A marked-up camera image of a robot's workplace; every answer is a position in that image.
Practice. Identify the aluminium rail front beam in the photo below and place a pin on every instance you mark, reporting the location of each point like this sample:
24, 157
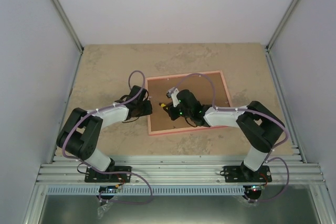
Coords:
183, 170

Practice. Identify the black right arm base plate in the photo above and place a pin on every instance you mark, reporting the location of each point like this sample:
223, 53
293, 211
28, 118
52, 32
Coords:
241, 174

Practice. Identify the yellow black pen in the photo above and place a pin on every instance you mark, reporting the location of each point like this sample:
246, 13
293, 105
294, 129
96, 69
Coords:
161, 104

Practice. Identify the aluminium corner post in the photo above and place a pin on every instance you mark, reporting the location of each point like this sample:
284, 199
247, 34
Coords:
280, 27
67, 24

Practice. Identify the grey slotted cable duct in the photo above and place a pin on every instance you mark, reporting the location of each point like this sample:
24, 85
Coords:
141, 190

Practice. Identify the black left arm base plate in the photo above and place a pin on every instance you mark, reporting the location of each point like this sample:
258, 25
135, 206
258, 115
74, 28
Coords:
120, 178

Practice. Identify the aluminium corner post left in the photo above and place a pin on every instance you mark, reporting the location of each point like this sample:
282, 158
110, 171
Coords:
67, 24

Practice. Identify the aluminium side rail right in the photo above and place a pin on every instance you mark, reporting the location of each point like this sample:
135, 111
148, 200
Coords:
294, 136

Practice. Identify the aluminium corner post right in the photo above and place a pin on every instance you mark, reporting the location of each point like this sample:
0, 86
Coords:
280, 27

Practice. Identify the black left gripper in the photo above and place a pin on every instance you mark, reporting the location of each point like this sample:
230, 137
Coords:
148, 110

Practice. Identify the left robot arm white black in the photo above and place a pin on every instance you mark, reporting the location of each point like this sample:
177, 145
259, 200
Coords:
80, 133

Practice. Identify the pink picture frame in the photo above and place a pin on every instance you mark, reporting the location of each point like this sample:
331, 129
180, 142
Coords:
228, 95

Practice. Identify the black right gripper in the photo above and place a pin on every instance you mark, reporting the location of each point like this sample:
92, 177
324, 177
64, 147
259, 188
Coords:
174, 115

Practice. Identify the metal sheet front panel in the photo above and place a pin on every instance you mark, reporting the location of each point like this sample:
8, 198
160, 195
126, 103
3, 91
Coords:
299, 204

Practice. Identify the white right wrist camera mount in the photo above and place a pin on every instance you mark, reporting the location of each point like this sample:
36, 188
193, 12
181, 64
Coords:
172, 94

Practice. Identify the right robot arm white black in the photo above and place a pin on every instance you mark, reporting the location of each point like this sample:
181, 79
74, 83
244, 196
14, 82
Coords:
261, 128

